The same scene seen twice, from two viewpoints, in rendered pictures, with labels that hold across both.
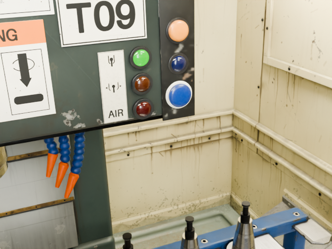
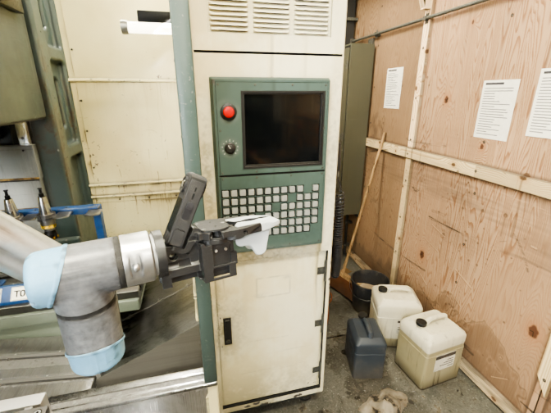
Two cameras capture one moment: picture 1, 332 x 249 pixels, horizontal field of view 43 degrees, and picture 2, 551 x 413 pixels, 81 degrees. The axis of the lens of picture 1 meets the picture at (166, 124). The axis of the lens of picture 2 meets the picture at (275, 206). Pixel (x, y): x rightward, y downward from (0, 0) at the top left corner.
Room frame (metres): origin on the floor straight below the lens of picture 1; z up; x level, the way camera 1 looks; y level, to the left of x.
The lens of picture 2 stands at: (-0.42, -1.17, 1.66)
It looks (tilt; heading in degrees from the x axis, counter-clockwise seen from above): 19 degrees down; 7
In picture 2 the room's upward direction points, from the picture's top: straight up
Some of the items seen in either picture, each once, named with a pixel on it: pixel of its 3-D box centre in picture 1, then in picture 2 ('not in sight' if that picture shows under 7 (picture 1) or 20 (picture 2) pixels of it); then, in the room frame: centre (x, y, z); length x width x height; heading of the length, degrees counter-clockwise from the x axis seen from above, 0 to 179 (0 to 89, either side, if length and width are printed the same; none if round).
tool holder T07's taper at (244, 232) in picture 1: (244, 235); (43, 205); (0.64, -0.14, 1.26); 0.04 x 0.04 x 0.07
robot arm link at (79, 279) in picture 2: not in sight; (78, 273); (-0.07, -0.85, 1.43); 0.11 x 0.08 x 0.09; 126
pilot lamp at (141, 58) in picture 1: (141, 57); not in sight; (0.49, 0.03, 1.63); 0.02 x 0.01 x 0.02; 112
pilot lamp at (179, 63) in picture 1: (178, 63); not in sight; (0.51, -0.02, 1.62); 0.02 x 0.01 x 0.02; 112
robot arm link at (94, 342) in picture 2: not in sight; (93, 324); (-0.05, -0.84, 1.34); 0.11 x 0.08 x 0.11; 36
